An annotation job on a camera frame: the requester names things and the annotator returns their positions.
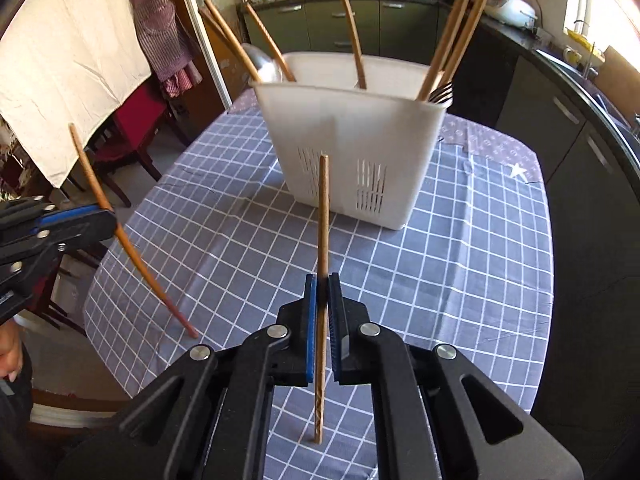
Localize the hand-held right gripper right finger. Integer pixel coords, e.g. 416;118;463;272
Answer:
327;272;585;480

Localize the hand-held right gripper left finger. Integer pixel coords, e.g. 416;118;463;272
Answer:
65;274;321;480

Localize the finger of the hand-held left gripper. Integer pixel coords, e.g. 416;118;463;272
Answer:
0;217;120;281
0;199;117;233

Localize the ridged wooden chopstick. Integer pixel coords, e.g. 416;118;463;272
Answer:
312;154;331;445

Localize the white plastic utensil holder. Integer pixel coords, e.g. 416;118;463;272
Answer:
248;51;455;232

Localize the person's left hand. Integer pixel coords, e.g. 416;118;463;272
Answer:
0;324;25;382

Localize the red chair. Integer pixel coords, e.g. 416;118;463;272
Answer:
85;82;193;208

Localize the grey checked tablecloth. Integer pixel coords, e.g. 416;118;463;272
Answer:
82;87;553;480

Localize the white bucket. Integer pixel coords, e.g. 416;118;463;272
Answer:
27;395;131;428

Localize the white hanging cloth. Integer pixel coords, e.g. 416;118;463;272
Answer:
0;0;153;188

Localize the checked apron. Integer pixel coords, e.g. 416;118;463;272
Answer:
122;0;203;100

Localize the metal ladle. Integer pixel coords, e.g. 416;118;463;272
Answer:
242;44;281;83

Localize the metal fork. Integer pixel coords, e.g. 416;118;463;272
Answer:
427;80;455;106

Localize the white rice cooker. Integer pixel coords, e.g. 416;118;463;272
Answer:
487;0;538;28

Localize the yellow cloth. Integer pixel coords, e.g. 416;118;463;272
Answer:
565;29;603;56

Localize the wooden cutting board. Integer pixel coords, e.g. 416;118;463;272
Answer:
595;45;640;106

